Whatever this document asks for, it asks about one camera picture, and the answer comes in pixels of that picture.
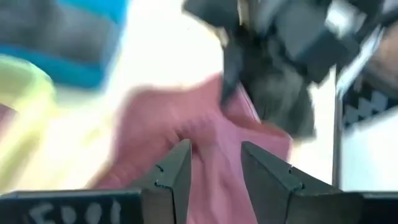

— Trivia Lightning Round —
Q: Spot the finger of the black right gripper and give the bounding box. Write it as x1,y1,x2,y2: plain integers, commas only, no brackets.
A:
248,60,315,139
221,40,247,108

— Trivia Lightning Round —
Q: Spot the maroon pink cap hat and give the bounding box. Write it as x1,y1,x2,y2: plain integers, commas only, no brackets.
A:
90,73,293,224

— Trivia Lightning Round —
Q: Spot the blue plastic bin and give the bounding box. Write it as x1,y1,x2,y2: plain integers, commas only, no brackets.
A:
0,0,130,91

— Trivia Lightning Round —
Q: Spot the yellow translucent plastic bin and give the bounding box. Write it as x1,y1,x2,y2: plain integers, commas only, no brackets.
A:
0,54,116,194

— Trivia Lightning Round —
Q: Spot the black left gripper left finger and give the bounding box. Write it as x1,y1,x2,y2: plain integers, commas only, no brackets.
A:
0,139,193,224

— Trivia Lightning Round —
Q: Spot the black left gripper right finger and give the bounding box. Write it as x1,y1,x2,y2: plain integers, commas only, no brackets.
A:
241,141,398,224

